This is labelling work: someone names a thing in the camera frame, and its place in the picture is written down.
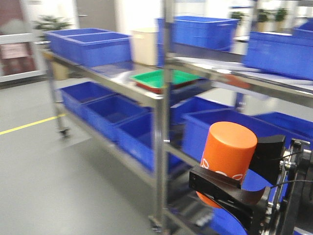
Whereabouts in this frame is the blue divided bin top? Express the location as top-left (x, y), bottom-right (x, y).
top-left (45, 28), bottom-right (132, 68)

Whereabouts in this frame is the red plastic tray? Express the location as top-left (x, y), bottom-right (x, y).
top-left (136, 80), bottom-right (196, 94)

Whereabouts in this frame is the potted green plant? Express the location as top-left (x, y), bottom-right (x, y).
top-left (32, 15), bottom-right (72, 41)

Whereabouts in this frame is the orange cylindrical capacitor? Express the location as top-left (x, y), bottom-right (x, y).
top-left (196, 121), bottom-right (258, 209)

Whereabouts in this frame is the beige plastic container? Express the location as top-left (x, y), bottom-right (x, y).
top-left (131, 27), bottom-right (157, 66)

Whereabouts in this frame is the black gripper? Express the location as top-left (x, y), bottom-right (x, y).
top-left (189, 135), bottom-right (313, 235)

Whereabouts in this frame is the steel shelf rack frame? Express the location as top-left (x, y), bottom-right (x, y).
top-left (42, 0), bottom-right (313, 235)

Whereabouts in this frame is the green plastic tray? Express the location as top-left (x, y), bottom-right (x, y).
top-left (131, 70), bottom-right (200, 88)

